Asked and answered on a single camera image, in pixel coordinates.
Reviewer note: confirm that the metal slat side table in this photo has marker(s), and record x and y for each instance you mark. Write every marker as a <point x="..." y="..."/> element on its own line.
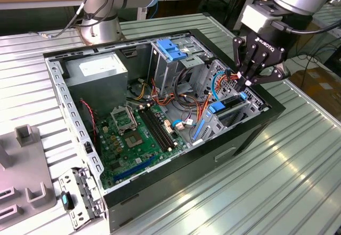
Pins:
<point x="326" y="16"/>

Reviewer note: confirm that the grey metal slot retainer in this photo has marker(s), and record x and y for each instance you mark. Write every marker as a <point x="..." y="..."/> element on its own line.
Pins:
<point x="82" y="193"/>

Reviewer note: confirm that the green motherboard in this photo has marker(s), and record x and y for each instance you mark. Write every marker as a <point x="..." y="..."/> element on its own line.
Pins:
<point x="109" y="145"/>

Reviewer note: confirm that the grey metal disk bay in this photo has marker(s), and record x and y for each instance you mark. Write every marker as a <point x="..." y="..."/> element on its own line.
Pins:
<point x="213" y="128"/>

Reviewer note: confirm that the large flat cardboard box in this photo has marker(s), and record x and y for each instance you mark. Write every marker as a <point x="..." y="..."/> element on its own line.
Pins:
<point x="319" y="85"/>

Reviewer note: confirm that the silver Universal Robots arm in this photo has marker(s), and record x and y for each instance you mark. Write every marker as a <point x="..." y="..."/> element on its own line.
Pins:
<point x="104" y="28"/>

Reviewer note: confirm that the black open PC case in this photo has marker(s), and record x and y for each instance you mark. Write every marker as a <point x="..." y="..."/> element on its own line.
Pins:
<point x="186" y="173"/>

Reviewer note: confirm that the grey parts rack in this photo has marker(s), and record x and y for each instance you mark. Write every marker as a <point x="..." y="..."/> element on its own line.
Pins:
<point x="24" y="165"/>

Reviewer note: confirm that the CPU socket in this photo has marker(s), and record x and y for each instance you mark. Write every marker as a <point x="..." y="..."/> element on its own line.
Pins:
<point x="134" y="139"/>

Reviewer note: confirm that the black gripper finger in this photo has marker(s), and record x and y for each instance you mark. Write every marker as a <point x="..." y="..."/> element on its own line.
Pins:
<point x="274" y="75"/>
<point x="239" y="53"/>

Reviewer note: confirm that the black RAM slot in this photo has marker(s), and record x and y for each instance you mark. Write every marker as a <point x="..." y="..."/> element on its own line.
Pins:
<point x="159" y="128"/>
<point x="155" y="129"/>
<point x="163" y="126"/>
<point x="152" y="131"/>

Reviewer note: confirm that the small black case latch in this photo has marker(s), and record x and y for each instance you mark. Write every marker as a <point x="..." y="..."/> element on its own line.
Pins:
<point x="87" y="147"/>

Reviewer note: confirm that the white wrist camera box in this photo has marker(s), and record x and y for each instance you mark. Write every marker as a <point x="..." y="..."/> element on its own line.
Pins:
<point x="258" y="19"/>

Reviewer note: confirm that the grey power supply unit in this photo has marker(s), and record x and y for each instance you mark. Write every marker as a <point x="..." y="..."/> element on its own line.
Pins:
<point x="97" y="91"/>

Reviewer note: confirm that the black latch with blue button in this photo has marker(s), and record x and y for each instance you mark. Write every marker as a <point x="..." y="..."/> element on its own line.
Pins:
<point x="67" y="201"/>

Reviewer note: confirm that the blue expansion slot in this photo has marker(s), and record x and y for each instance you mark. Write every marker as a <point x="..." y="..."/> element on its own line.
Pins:
<point x="135" y="169"/>

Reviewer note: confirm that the hard disk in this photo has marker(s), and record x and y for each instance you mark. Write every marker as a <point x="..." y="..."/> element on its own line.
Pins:
<point x="215" y="107"/>

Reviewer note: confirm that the grey metal drive cage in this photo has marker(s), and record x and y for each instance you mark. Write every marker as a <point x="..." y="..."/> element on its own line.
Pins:
<point x="165" y="72"/>

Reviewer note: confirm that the blue plastic drive latch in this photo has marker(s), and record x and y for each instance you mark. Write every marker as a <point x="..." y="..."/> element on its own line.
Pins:
<point x="170" y="49"/>

